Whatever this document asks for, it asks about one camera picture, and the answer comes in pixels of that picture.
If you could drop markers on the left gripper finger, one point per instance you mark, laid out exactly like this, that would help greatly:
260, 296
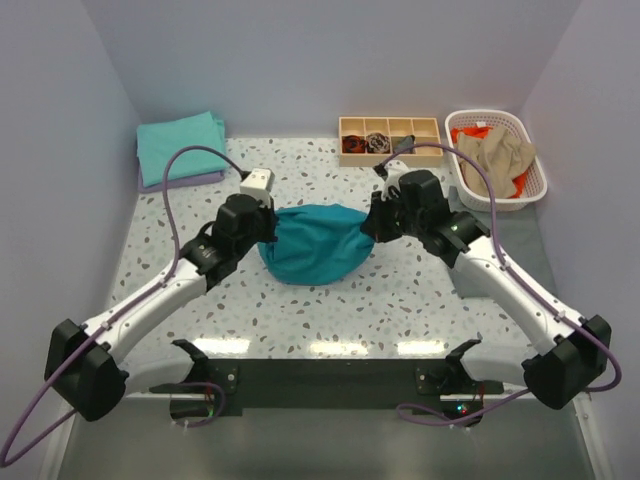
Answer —
270, 218
267, 236

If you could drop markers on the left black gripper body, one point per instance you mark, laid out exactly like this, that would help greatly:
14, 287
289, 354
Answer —
248, 242

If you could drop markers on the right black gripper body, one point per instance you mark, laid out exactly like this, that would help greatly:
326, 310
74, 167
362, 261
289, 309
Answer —
395, 221

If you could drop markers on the teal t shirt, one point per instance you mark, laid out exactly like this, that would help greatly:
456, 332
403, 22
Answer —
316, 245

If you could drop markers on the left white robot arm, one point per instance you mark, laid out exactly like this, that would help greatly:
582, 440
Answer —
83, 361

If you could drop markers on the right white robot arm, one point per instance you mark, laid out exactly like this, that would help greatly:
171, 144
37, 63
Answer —
567, 350

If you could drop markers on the grey rolled sock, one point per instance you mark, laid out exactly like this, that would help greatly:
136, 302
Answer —
404, 145

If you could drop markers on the brown white rolled sock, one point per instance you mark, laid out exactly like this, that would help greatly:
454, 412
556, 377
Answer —
378, 143

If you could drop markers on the red black rolled sock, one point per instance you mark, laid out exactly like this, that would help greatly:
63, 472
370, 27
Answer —
354, 144

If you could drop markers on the beige t shirt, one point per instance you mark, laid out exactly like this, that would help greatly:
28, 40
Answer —
495, 160

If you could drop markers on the orange t shirt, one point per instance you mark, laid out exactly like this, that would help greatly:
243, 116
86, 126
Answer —
470, 133

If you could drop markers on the folded grey t shirt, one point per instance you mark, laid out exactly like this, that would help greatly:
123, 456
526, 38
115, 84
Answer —
519, 234

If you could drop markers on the folded mint t shirt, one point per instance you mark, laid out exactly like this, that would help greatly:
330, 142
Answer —
158, 142

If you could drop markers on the white laundry basket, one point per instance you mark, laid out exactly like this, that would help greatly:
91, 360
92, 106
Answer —
536, 185

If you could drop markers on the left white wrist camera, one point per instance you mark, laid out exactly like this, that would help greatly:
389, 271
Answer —
258, 184

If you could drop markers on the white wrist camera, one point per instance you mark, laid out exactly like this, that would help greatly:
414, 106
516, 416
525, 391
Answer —
258, 184
390, 172

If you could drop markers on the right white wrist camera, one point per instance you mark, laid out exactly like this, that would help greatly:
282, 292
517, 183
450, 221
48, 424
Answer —
390, 172

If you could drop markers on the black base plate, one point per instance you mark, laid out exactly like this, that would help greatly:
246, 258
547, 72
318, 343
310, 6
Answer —
341, 384

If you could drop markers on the aluminium rail frame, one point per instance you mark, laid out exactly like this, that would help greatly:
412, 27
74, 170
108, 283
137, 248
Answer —
522, 440

